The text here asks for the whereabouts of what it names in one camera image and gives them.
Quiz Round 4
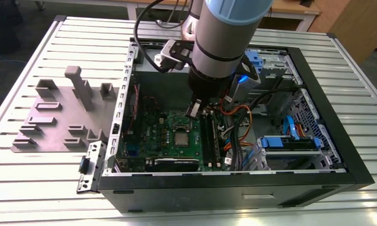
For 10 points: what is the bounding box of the black PC case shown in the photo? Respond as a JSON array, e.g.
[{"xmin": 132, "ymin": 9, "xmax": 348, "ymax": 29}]
[{"xmin": 77, "ymin": 37, "xmax": 376, "ymax": 213}]

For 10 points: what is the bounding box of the green motherboard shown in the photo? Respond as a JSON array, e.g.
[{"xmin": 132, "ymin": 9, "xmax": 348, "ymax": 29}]
[{"xmin": 116, "ymin": 103, "xmax": 233, "ymax": 172}]

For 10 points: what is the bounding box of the silver CPU chip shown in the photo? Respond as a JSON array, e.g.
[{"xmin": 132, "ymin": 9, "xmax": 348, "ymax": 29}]
[{"xmin": 174, "ymin": 133, "xmax": 189, "ymax": 146}]

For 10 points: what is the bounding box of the blue flat data wire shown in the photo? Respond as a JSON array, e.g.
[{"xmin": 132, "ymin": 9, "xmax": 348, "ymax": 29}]
[{"xmin": 282, "ymin": 115, "xmax": 306, "ymax": 142}]

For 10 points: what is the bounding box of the orange wire bundle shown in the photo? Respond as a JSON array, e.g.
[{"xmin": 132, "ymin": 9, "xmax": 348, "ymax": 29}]
[{"xmin": 218, "ymin": 105, "xmax": 253, "ymax": 151}]

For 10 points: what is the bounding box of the wooden cabinet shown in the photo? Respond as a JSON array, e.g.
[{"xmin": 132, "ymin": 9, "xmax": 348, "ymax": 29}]
[{"xmin": 310, "ymin": 0, "xmax": 377, "ymax": 64}]

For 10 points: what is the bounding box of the CPU socket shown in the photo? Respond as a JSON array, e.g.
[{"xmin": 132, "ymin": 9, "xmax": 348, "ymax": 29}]
[{"xmin": 172, "ymin": 132, "xmax": 192, "ymax": 149}]

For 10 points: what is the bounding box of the wooden desk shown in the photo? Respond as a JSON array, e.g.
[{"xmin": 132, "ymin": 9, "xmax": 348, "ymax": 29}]
[{"xmin": 260, "ymin": 0, "xmax": 321, "ymax": 32}]

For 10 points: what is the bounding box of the silver wrist box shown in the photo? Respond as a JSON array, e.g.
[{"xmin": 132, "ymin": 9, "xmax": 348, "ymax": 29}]
[{"xmin": 153, "ymin": 39, "xmax": 194, "ymax": 73}]

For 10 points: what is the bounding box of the red thin wire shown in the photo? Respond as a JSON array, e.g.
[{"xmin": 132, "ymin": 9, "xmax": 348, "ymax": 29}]
[{"xmin": 129, "ymin": 83, "xmax": 141, "ymax": 136}]

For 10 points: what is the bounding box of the grey parts rack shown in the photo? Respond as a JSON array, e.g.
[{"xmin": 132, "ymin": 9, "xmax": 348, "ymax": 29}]
[{"xmin": 10, "ymin": 65, "xmax": 122, "ymax": 153}]

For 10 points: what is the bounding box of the black wire bundle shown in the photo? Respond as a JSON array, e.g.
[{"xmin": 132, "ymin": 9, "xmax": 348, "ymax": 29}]
[{"xmin": 230, "ymin": 88, "xmax": 302, "ymax": 171}]

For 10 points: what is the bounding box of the silver disk bay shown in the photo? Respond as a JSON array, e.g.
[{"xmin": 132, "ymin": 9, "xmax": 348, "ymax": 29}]
[{"xmin": 254, "ymin": 141, "xmax": 345, "ymax": 172}]

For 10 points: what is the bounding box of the hard disk in blue carrier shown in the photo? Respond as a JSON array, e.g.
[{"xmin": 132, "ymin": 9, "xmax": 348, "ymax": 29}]
[{"xmin": 257, "ymin": 137, "xmax": 322, "ymax": 152}]

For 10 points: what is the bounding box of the white desk frame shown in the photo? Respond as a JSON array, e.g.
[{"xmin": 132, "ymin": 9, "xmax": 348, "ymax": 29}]
[{"xmin": 33, "ymin": 0, "xmax": 138, "ymax": 21}]

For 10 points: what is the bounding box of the silver drive cage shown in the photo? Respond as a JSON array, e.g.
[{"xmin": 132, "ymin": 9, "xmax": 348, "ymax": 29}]
[{"xmin": 230, "ymin": 48, "xmax": 302, "ymax": 104}]

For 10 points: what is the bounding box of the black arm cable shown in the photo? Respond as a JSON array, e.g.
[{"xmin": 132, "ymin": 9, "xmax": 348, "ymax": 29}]
[{"xmin": 133, "ymin": 0, "xmax": 170, "ymax": 73}]

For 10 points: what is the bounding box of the grey power supply unit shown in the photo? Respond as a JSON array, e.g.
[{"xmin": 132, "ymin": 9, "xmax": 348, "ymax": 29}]
[{"xmin": 133, "ymin": 48, "xmax": 196, "ymax": 111}]

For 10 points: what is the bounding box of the grey thin cable loop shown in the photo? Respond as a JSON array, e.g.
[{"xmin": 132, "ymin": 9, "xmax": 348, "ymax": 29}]
[{"xmin": 156, "ymin": 0, "xmax": 189, "ymax": 30}]

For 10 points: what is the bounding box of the black RAM slot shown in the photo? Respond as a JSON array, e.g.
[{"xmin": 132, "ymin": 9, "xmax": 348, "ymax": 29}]
[
  {"xmin": 200, "ymin": 111, "xmax": 212, "ymax": 166},
  {"xmin": 209, "ymin": 110, "xmax": 222, "ymax": 165}
]

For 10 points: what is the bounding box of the blue drive latch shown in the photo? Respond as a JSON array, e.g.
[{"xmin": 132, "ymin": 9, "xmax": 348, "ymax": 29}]
[{"xmin": 244, "ymin": 50, "xmax": 265, "ymax": 76}]

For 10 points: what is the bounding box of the black graphics card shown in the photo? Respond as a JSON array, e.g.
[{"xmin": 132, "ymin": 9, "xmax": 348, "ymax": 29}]
[{"xmin": 145, "ymin": 157, "xmax": 200, "ymax": 172}]

